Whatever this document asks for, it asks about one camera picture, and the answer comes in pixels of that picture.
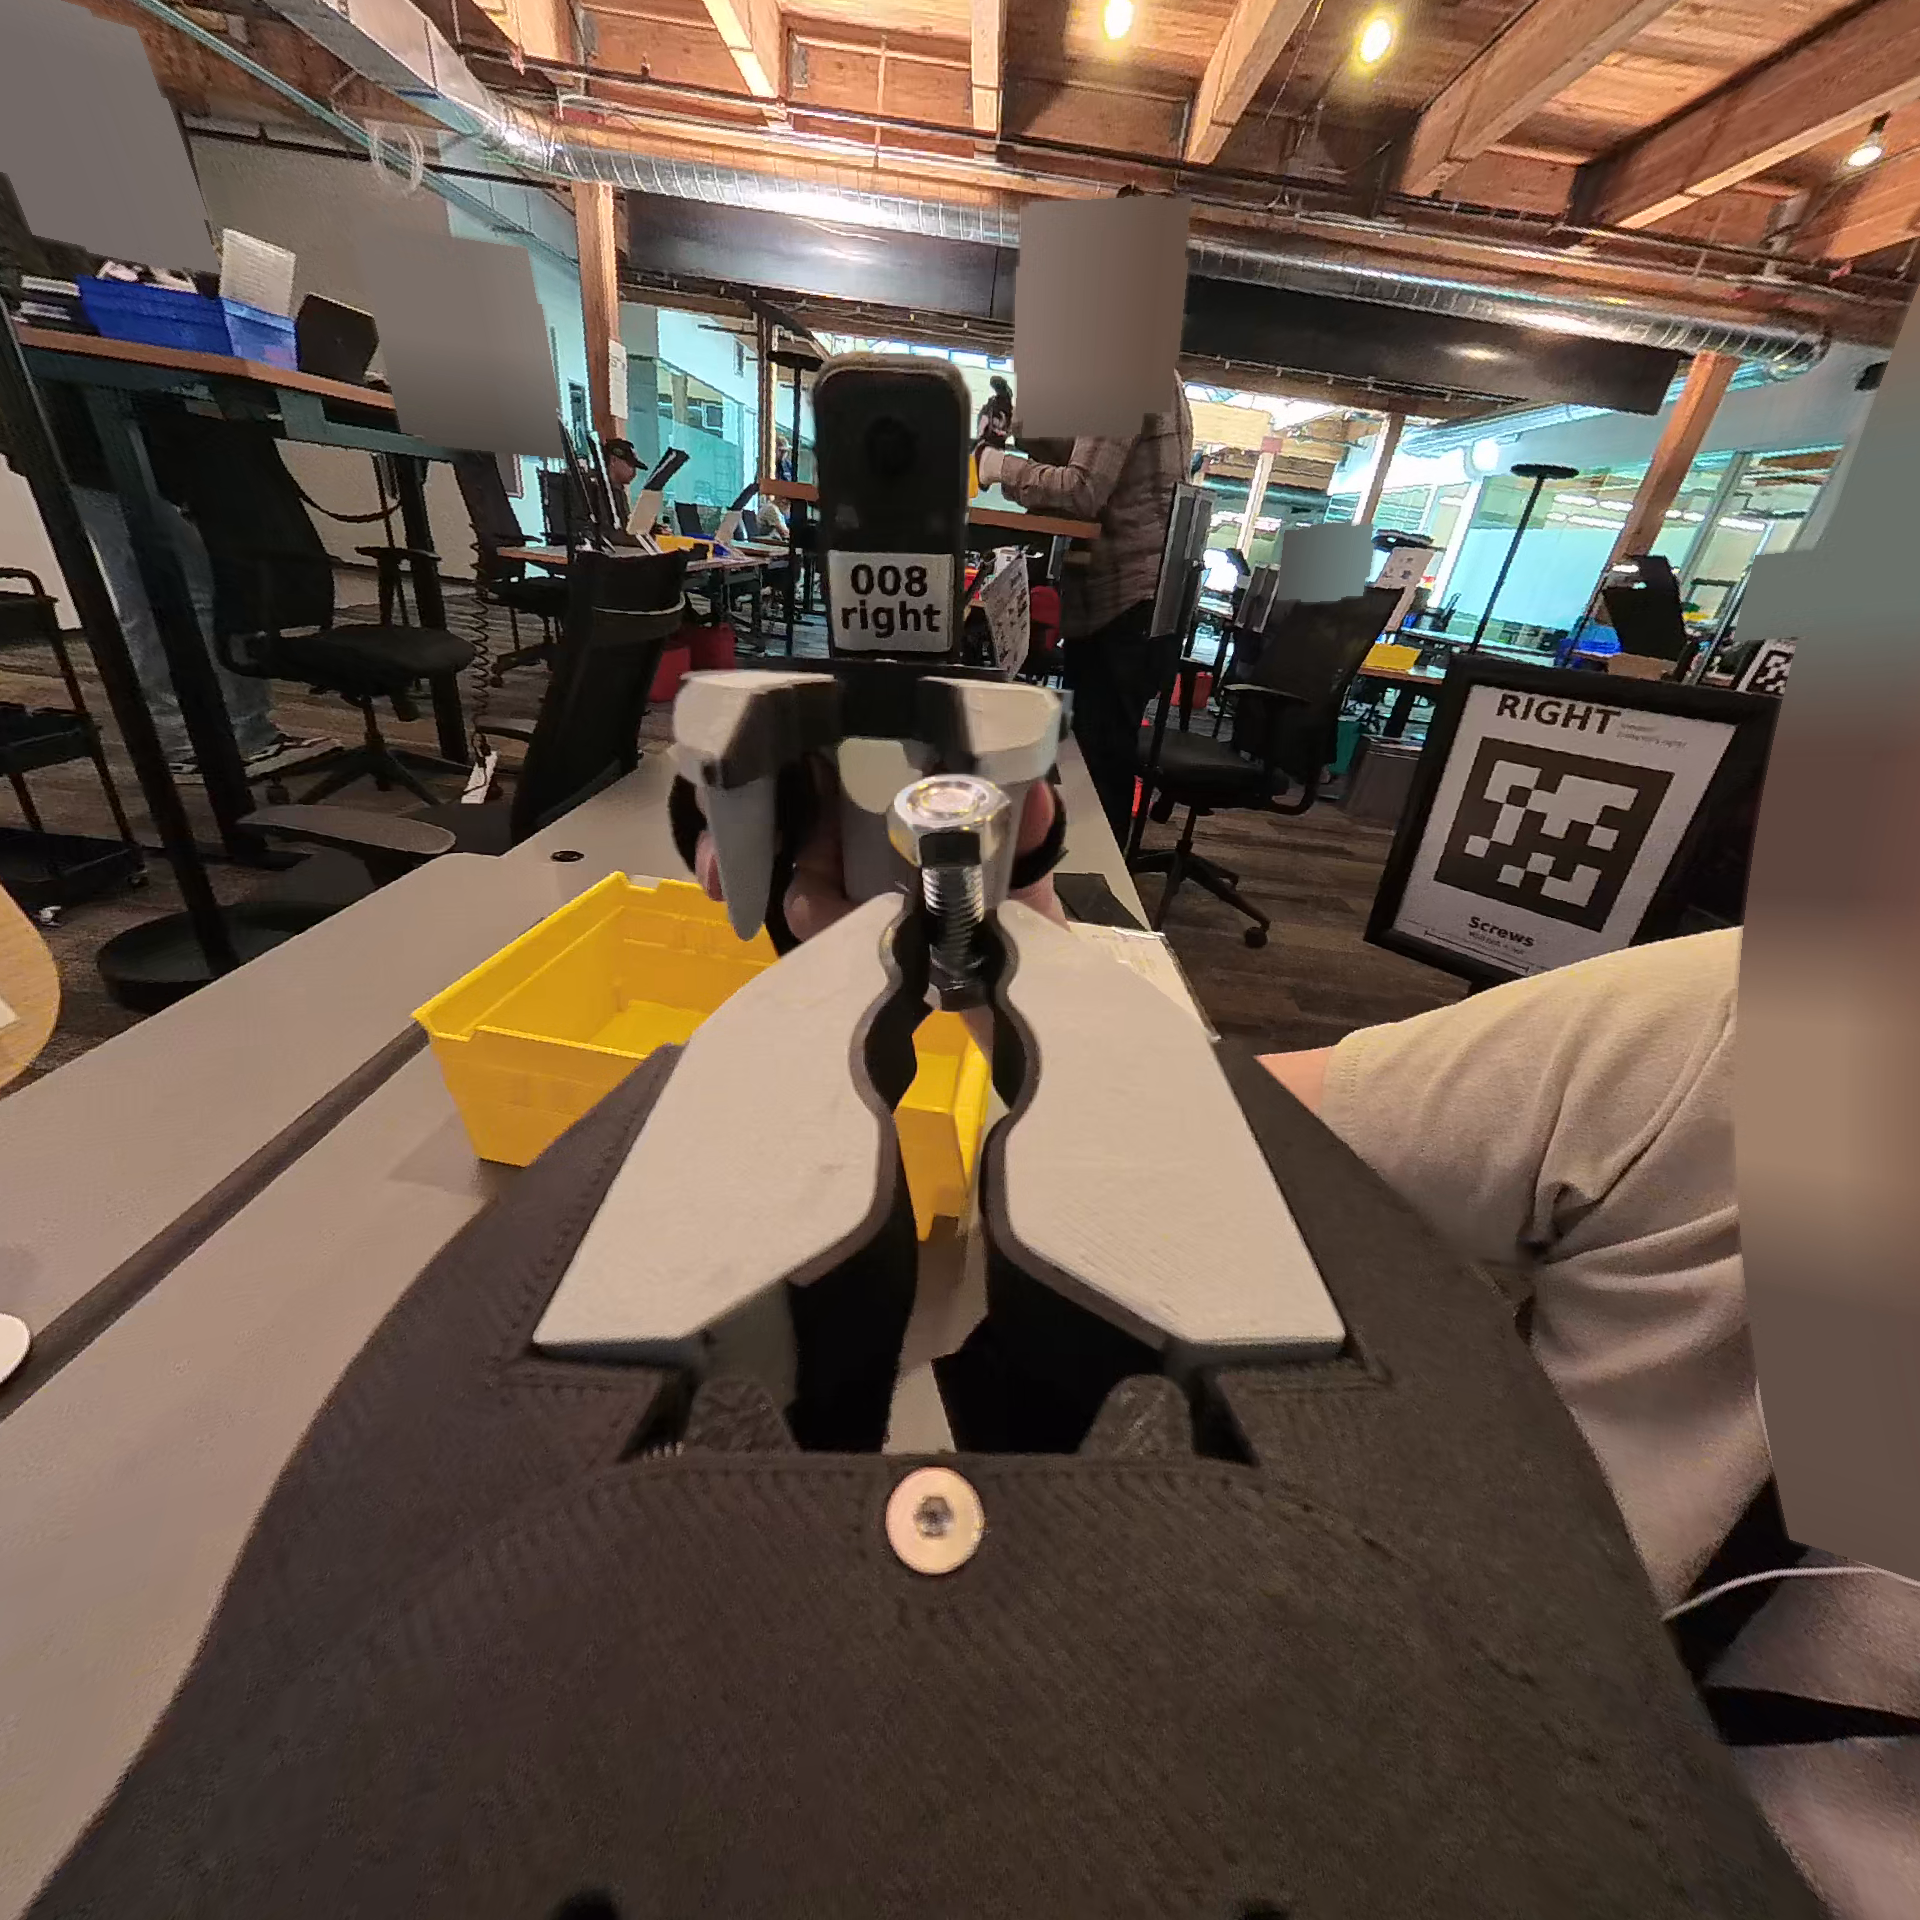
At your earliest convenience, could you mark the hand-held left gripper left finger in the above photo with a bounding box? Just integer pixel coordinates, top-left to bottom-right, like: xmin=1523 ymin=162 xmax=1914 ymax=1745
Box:
xmin=533 ymin=897 xmax=912 ymax=1374

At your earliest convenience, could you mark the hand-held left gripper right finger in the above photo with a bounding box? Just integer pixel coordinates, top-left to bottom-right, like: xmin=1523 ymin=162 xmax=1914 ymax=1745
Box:
xmin=978 ymin=897 xmax=1346 ymax=1379

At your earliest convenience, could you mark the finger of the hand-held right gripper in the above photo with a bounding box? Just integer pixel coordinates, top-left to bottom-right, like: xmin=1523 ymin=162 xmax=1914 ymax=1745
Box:
xmin=669 ymin=671 xmax=846 ymax=944
xmin=915 ymin=674 xmax=1071 ymax=784

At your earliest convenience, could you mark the silver hex bolt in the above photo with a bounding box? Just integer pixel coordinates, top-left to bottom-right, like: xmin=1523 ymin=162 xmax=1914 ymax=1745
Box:
xmin=890 ymin=775 xmax=1018 ymax=1011

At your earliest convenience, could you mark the yellow plastic bin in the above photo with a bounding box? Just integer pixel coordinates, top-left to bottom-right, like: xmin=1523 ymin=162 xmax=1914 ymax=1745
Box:
xmin=412 ymin=871 xmax=995 ymax=1249

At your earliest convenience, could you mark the person's right forearm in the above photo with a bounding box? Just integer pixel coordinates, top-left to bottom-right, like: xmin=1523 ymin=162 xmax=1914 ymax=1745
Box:
xmin=1254 ymin=1042 xmax=1359 ymax=1121

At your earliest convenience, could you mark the person's right hand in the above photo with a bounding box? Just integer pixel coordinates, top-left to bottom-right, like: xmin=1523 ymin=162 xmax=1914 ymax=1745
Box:
xmin=767 ymin=762 xmax=1068 ymax=944

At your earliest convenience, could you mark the black office chair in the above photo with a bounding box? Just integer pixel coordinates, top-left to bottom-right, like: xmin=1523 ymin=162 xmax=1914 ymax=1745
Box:
xmin=450 ymin=544 xmax=700 ymax=857
xmin=1124 ymin=588 xmax=1404 ymax=951
xmin=216 ymin=434 xmax=483 ymax=812

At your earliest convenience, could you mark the clear plastic bag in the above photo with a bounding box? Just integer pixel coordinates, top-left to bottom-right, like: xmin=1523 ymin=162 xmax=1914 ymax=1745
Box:
xmin=1068 ymin=920 xmax=1220 ymax=1048

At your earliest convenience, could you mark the person's beige shirt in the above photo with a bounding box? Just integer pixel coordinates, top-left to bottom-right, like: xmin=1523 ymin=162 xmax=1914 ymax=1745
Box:
xmin=1318 ymin=929 xmax=1794 ymax=1615

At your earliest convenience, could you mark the framed checkered marker sign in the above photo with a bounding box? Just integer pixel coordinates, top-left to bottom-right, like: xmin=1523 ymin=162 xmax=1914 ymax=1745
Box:
xmin=1362 ymin=651 xmax=1782 ymax=992

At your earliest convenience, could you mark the black floor lamp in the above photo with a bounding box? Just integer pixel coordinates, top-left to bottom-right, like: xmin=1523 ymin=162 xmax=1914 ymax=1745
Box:
xmin=1504 ymin=459 xmax=1579 ymax=664

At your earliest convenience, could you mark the tall wooden standing desk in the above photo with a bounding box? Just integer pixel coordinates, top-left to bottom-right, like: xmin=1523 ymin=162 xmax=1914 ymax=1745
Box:
xmin=0 ymin=307 xmax=452 ymax=962

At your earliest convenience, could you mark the dark blue storage crate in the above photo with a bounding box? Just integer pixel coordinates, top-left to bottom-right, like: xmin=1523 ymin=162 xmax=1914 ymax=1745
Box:
xmin=77 ymin=274 xmax=232 ymax=360

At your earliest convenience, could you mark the round silver air duct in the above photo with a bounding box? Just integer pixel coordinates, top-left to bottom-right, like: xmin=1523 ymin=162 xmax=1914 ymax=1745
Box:
xmin=496 ymin=113 xmax=1832 ymax=377

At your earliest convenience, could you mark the rectangular metal duct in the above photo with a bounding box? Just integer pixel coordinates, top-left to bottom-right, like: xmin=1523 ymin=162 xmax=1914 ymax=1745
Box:
xmin=255 ymin=0 xmax=496 ymax=137

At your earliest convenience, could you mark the black strap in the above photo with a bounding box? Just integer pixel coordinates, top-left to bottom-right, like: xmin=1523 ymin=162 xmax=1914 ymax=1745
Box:
xmin=1664 ymin=1560 xmax=1920 ymax=1748

